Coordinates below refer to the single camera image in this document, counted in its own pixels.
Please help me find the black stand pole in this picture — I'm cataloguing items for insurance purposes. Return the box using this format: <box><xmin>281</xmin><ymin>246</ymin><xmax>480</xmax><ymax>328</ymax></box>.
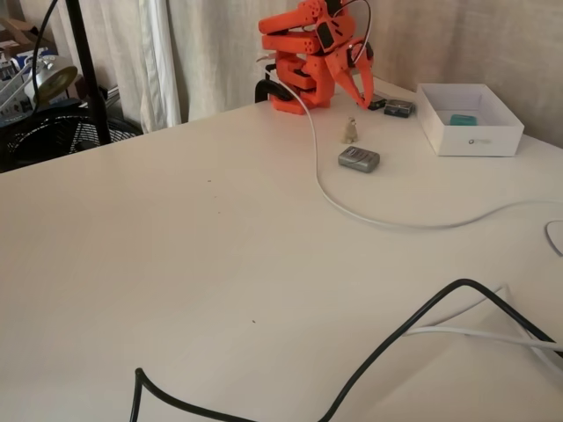
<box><xmin>64</xmin><ymin>0</ymin><xmax>113</xmax><ymax>146</ymax></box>

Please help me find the black box with grey lid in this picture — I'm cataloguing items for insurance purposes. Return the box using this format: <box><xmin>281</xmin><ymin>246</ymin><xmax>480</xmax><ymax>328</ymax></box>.
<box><xmin>383</xmin><ymin>98</ymin><xmax>417</xmax><ymax>120</ymax></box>

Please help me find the thin black lamp cable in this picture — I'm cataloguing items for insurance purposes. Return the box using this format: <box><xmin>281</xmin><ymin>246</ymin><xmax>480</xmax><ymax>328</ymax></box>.
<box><xmin>28</xmin><ymin>0</ymin><xmax>61</xmax><ymax>106</ymax></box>

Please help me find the black table clamp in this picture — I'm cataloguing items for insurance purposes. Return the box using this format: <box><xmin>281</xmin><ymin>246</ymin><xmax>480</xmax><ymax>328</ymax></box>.
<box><xmin>254</xmin><ymin>78</ymin><xmax>291</xmax><ymax>105</ymax></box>

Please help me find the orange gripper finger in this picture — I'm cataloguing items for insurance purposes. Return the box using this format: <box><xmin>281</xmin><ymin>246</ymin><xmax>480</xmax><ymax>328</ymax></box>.
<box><xmin>333</xmin><ymin>68</ymin><xmax>370</xmax><ymax>110</ymax></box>
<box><xmin>358</xmin><ymin>61</ymin><xmax>377</xmax><ymax>103</ymax></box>

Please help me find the long white cable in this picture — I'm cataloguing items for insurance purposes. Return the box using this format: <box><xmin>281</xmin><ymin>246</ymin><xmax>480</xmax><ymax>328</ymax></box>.
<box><xmin>257</xmin><ymin>55</ymin><xmax>563</xmax><ymax>229</ymax></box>

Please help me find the white cardboard bin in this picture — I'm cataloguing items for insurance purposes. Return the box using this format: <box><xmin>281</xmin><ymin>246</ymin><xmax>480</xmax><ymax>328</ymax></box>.
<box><xmin>415</xmin><ymin>82</ymin><xmax>525</xmax><ymax>157</ymax></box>

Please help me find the beige textured curtain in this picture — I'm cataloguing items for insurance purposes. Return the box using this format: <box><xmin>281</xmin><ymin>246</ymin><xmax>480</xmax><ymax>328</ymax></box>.
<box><xmin>166</xmin><ymin>0</ymin><xmax>563</xmax><ymax>149</ymax></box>

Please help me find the grey metal tin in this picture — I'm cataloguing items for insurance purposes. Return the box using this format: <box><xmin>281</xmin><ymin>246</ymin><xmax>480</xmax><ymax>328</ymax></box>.
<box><xmin>337</xmin><ymin>146</ymin><xmax>382</xmax><ymax>175</ymax></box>

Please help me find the white curtain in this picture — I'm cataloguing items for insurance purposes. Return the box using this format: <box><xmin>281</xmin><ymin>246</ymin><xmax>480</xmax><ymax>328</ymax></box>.
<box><xmin>56</xmin><ymin>0</ymin><xmax>182</xmax><ymax>133</ymax></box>

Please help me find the brown cardboard box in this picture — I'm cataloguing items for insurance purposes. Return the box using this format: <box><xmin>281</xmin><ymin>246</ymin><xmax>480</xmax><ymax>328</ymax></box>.
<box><xmin>0</xmin><ymin>16</ymin><xmax>58</xmax><ymax>62</ymax></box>

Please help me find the thick black cable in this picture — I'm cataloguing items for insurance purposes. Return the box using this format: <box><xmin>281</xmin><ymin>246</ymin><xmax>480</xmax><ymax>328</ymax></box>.
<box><xmin>129</xmin><ymin>278</ymin><xmax>563</xmax><ymax>422</ymax></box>

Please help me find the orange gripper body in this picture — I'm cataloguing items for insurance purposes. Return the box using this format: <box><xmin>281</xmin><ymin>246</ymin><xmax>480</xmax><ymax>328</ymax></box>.
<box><xmin>327</xmin><ymin>37</ymin><xmax>375</xmax><ymax>75</ymax></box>

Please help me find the black floor fan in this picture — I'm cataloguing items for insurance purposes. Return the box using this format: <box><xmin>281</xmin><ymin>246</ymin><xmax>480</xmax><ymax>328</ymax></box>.
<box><xmin>0</xmin><ymin>103</ymin><xmax>144</xmax><ymax>172</ymax></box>

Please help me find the silver desk lamp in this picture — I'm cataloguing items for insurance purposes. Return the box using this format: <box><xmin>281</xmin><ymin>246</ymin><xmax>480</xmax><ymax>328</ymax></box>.
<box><xmin>24</xmin><ymin>55</ymin><xmax>79</xmax><ymax>106</ymax></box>

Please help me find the cream animal figurine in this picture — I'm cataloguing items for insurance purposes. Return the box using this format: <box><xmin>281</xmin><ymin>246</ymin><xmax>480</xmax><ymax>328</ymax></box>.
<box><xmin>340</xmin><ymin>115</ymin><xmax>361</xmax><ymax>144</ymax></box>

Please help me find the white cable loop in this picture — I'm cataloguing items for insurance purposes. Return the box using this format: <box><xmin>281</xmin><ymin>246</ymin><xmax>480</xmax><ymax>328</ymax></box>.
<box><xmin>544</xmin><ymin>218</ymin><xmax>563</xmax><ymax>257</ymax></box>

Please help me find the thin arm wire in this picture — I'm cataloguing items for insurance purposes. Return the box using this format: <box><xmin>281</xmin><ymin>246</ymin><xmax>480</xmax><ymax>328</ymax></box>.
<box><xmin>338</xmin><ymin>0</ymin><xmax>374</xmax><ymax>62</ymax></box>

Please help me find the short white cable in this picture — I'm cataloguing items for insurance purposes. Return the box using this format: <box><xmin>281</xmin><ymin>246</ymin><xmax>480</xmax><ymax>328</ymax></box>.
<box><xmin>402</xmin><ymin>325</ymin><xmax>563</xmax><ymax>370</ymax></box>

